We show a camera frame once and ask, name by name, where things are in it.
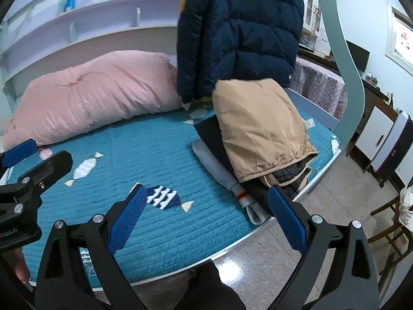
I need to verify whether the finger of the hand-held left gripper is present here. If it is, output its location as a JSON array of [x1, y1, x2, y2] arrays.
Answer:
[[0, 138, 38, 170], [0, 150, 73, 215]]

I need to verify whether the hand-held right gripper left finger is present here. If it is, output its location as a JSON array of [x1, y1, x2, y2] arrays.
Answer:
[[34, 183, 148, 310]]

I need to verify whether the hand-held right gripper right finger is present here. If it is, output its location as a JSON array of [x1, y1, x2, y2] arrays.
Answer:
[[267, 185, 380, 310]]

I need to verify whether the tan button-up jacket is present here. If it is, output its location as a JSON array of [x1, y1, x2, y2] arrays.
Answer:
[[212, 77, 318, 188]]

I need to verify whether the person's left hand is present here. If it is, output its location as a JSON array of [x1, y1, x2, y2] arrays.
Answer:
[[0, 247, 31, 286]]

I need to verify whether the dark navy folded garment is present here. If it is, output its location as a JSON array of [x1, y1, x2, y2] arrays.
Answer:
[[194, 118, 313, 201]]

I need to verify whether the teal quilted bed mat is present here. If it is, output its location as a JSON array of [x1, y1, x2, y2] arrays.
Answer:
[[6, 103, 341, 289]]

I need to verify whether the grey folded garment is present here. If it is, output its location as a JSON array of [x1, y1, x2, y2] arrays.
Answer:
[[192, 140, 275, 226]]

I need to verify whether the pink quilt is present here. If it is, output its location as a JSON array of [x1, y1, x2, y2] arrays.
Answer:
[[3, 50, 182, 151]]

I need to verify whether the person's leg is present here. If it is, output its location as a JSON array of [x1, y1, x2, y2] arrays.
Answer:
[[142, 261, 247, 310]]

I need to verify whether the wooden chair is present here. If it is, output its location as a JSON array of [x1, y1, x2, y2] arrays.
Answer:
[[368, 194, 413, 260]]

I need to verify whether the white cloth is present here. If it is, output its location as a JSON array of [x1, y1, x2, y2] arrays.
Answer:
[[398, 185, 413, 235]]

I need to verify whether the white cabinet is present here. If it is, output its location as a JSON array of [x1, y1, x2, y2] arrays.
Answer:
[[352, 103, 413, 188]]

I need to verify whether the pink patterned table cover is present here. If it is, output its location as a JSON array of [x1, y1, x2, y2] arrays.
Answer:
[[294, 56, 348, 121]]

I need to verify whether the dark desk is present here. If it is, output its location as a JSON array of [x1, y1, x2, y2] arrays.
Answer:
[[297, 48, 402, 113]]

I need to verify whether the black monitor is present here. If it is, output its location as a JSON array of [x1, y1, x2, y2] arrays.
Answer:
[[345, 40, 370, 72]]

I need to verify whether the yellow and navy puffer jacket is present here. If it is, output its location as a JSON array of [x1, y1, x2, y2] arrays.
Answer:
[[177, 0, 305, 104]]

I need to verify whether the lilac wall shelf unit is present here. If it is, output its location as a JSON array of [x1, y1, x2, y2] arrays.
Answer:
[[0, 0, 191, 88]]

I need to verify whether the light green bunk bed frame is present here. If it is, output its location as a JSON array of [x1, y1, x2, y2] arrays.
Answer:
[[0, 0, 367, 298]]

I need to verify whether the wall poster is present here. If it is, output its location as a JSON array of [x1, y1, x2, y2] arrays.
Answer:
[[385, 4, 413, 73]]

